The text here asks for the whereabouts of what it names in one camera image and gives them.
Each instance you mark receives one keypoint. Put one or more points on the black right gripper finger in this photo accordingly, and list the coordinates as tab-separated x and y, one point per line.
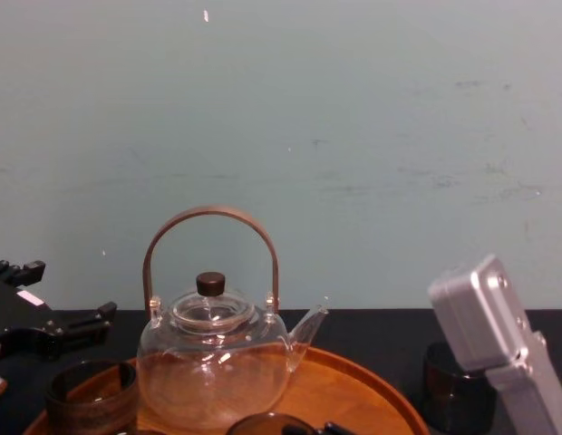
339	429

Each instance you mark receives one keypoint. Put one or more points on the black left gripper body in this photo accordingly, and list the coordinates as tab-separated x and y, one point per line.
11	312

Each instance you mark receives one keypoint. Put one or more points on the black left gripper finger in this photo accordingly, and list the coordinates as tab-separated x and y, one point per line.
81	326
25	274

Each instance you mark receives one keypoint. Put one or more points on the round wooden tray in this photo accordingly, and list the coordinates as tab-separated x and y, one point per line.
349	389

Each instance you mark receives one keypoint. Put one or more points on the smoked dark glass cup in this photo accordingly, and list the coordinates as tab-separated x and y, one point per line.
263	426
448	399

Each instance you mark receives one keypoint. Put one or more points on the smoked glass cup, wooden sleeve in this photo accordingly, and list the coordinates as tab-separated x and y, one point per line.
93	408

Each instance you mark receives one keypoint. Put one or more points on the glass teapot lid, dark knob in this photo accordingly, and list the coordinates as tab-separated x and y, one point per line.
210	283

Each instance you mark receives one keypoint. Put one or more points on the plain pale wall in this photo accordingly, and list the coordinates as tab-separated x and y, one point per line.
281	136

